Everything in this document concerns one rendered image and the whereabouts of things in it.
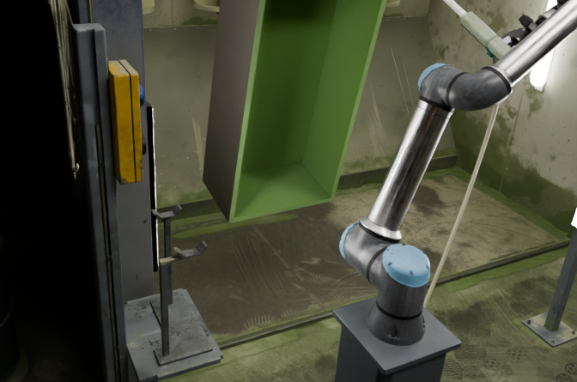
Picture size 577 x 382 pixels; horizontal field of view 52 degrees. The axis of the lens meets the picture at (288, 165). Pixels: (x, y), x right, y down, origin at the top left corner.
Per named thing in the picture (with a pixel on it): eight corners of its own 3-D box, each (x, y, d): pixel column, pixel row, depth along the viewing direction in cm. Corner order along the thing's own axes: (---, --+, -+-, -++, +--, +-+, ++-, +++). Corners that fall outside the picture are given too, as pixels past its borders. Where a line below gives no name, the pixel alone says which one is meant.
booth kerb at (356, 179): (95, 239, 339) (94, 219, 334) (95, 237, 341) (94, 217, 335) (454, 170, 457) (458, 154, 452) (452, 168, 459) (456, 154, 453)
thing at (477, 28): (526, 100, 209) (528, 58, 190) (514, 106, 209) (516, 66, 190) (446, 21, 236) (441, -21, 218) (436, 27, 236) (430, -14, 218)
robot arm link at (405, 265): (397, 322, 181) (404, 275, 174) (363, 291, 195) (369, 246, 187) (434, 308, 189) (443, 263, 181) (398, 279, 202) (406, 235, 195)
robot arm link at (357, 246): (359, 283, 192) (457, 67, 175) (329, 256, 206) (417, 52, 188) (391, 286, 201) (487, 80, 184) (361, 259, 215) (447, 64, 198)
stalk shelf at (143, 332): (112, 311, 173) (112, 306, 172) (186, 293, 183) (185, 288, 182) (139, 385, 148) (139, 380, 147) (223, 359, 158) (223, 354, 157)
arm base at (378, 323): (436, 336, 192) (441, 311, 188) (389, 352, 184) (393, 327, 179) (401, 301, 207) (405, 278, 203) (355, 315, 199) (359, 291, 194)
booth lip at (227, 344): (147, 375, 253) (147, 367, 252) (145, 370, 256) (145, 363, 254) (573, 246, 372) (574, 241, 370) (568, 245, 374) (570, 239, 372)
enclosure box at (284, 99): (202, 180, 306) (225, -56, 238) (301, 162, 334) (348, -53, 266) (228, 223, 283) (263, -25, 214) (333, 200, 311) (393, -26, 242)
